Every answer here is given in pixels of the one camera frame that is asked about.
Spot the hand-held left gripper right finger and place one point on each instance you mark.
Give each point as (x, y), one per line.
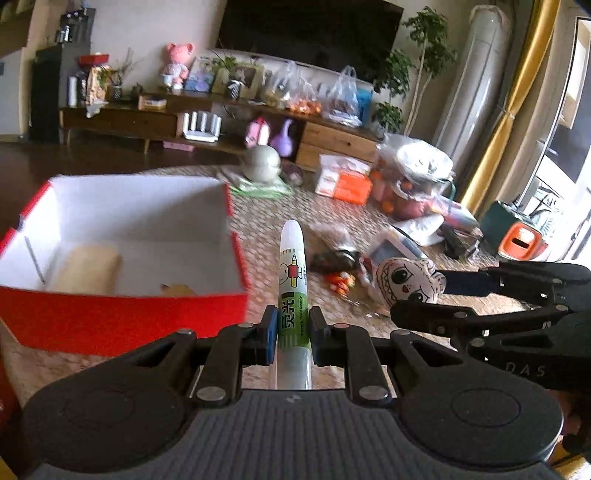
(316, 336)

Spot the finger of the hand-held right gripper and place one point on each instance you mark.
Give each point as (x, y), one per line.
(466, 284)
(443, 314)

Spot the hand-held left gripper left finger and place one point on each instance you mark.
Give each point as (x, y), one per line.
(268, 339)

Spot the cartoon face pouch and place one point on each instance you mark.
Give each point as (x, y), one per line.
(406, 279)

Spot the red cardboard box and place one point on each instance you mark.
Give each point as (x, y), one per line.
(115, 318)

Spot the black stapler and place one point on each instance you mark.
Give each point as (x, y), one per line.
(459, 242)

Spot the small orange candy wrapper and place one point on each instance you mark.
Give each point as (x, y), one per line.
(341, 280)

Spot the green and orange bin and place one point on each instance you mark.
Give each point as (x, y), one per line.
(517, 235)

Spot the white paper bag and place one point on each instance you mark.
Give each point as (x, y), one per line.
(422, 228)

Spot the colourful flat pack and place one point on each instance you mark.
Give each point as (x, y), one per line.
(457, 213)

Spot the pale blue framed case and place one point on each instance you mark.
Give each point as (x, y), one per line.
(397, 249)

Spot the dark packet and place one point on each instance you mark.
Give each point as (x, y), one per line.
(332, 260)

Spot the clear plastic packet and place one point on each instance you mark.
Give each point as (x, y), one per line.
(330, 235)

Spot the small yellow scrap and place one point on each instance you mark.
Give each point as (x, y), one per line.
(178, 290)

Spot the large clear fruit bag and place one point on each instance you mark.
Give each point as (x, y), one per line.
(415, 170)

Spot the folded green cloth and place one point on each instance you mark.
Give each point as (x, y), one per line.
(258, 189)

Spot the orange tissue box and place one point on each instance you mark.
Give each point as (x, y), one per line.
(346, 184)

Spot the small glass globe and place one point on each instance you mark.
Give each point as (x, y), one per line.
(293, 175)

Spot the yellow curtain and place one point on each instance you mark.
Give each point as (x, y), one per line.
(508, 124)

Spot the grey-green round container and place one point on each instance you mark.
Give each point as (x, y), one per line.
(261, 164)

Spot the purple toy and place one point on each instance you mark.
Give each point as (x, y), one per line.
(282, 141)

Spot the white tower air conditioner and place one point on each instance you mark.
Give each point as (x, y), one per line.
(475, 83)

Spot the blue box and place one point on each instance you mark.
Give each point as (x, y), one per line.
(365, 106)

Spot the pink toy backpack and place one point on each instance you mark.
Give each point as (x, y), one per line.
(257, 133)

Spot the clear bag with oranges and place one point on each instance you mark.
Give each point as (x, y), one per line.
(295, 94)

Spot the green potted plant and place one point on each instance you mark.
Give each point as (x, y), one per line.
(429, 41)

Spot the small cardboard box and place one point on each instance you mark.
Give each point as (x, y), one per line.
(152, 102)

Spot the wooden television cabinet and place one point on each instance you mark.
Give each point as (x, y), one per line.
(115, 122)

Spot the blue picture card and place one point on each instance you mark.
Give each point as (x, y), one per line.
(199, 76)

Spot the pink plush toy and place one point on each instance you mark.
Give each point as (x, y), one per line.
(178, 62)

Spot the black flat television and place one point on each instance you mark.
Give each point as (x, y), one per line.
(314, 32)

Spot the vase with twigs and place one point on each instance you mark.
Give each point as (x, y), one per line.
(117, 85)

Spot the printed snack bag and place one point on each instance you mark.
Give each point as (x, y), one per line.
(97, 85)

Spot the white roll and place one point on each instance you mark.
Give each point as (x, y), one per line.
(72, 91)

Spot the red bowl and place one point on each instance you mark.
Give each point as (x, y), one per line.
(93, 59)

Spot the black tall cabinet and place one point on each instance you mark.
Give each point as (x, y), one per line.
(46, 92)

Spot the wooden photo frame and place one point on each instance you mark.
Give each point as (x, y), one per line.
(244, 79)

